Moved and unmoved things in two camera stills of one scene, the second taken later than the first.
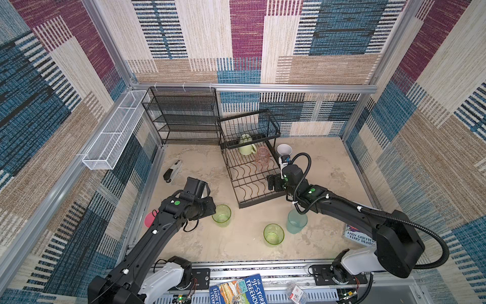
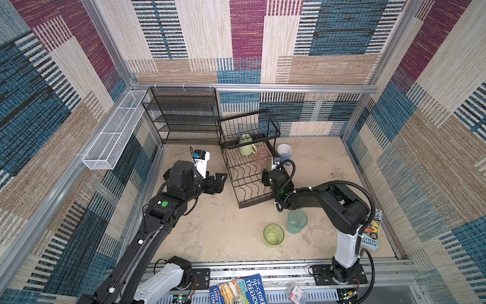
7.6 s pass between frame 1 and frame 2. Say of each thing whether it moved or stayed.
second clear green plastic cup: stayed
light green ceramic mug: stayed
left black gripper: moved
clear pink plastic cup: stayed
